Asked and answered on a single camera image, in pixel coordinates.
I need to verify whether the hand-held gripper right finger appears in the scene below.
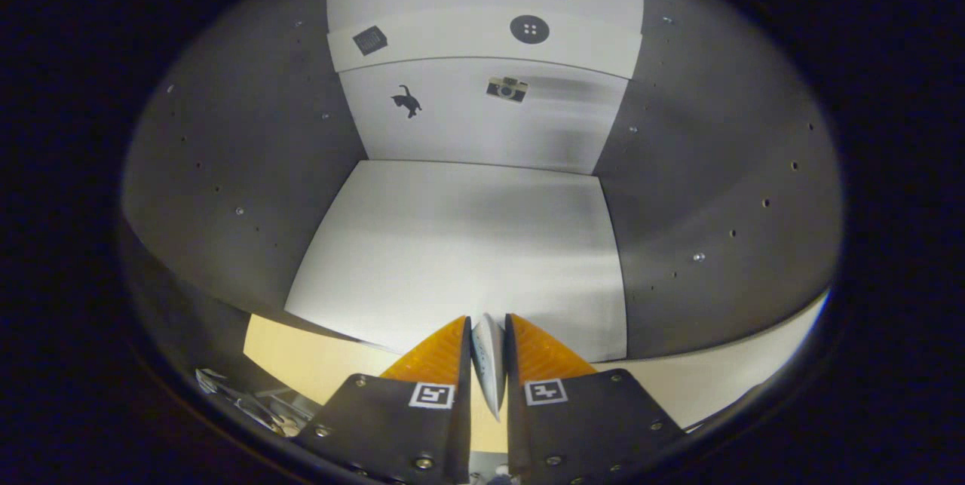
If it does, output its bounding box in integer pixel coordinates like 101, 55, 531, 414
505, 313, 687, 485

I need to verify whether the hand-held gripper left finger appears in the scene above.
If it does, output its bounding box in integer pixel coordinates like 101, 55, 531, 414
293, 315, 473, 485

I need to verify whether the white object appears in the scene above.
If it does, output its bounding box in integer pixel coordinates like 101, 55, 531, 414
470, 313, 504, 422

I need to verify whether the white cabinet shelf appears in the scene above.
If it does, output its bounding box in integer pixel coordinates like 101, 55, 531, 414
285, 161, 628, 363

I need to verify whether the dark grey cabinet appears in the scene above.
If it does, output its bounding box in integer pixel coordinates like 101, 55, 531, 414
121, 0, 844, 365

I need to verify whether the tangle of cables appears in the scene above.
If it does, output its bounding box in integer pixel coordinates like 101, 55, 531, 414
195, 367, 321, 437

